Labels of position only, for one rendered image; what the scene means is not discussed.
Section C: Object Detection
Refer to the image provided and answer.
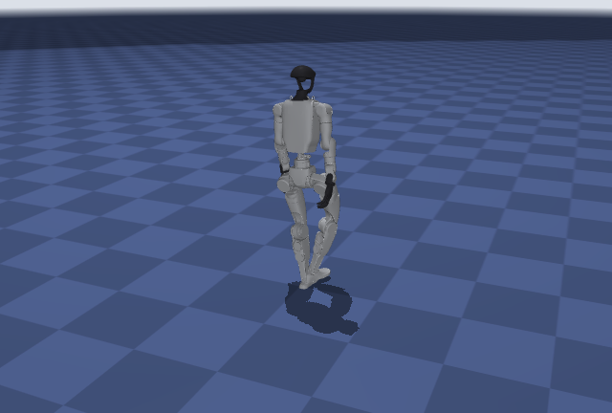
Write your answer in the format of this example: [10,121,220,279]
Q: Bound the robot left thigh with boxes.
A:
[276,172,309,240]

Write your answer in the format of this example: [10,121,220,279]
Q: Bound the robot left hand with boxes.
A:
[280,165,289,193]

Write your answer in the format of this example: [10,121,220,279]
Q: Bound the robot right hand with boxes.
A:
[317,173,335,208]

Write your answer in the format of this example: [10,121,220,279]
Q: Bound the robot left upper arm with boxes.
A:
[273,102,286,146]

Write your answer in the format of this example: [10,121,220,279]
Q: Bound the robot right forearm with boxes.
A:
[323,139,337,183]

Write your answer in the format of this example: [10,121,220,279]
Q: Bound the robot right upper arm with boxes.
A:
[314,102,333,151]

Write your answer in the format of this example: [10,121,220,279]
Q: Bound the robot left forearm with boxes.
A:
[274,144,290,171]

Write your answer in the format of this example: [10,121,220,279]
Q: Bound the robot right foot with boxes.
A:
[302,268,331,284]

